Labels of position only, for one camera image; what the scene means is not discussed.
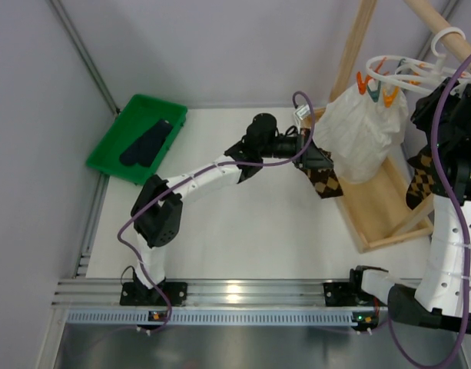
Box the white clip hanger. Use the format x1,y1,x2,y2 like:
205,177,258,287
359,27,466,108

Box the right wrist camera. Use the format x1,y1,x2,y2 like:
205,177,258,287
450,66,471,97

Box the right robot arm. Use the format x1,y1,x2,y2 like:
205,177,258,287
350,78,471,334

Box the dark navy sock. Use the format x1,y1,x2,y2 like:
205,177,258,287
137,133,168,168
118,118,173,168

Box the white cloth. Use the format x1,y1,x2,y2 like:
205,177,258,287
313,85,409,184

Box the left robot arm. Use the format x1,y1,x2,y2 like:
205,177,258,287
126,113,333,304

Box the aluminium mounting rail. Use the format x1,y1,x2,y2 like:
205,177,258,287
52,278,420,308

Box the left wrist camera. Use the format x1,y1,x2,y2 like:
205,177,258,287
293,104,310,126

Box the green plastic tray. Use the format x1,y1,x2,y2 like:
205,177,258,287
86,94,187,185

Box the brown argyle sock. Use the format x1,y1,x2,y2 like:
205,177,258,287
299,128,343,199
406,147,435,210

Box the wooden rack frame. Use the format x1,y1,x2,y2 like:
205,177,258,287
307,0,471,254

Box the white slotted cable duct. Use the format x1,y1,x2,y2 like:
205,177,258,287
67,309,377,327

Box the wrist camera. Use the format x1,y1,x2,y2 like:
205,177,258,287
293,104,310,126
450,66,471,97

